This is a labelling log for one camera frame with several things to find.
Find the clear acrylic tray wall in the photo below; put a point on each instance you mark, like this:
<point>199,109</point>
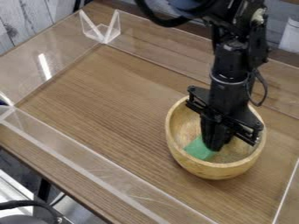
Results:
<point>111,190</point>

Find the green rectangular block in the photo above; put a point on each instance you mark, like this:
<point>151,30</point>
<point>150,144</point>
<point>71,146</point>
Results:
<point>198,150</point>

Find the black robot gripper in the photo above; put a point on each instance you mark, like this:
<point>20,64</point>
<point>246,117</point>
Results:
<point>222,105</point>

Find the white cylindrical container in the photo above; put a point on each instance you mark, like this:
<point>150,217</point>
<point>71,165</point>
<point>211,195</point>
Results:
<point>290,39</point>

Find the light wooden bowl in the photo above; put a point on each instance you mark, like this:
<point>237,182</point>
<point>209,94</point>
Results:
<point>231,162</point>

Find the black metal table leg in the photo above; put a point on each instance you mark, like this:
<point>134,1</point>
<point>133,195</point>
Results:
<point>44,189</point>

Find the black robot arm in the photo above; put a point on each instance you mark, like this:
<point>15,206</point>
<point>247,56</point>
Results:
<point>238,23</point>

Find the clear acrylic corner bracket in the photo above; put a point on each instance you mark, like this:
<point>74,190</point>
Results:
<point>99,32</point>

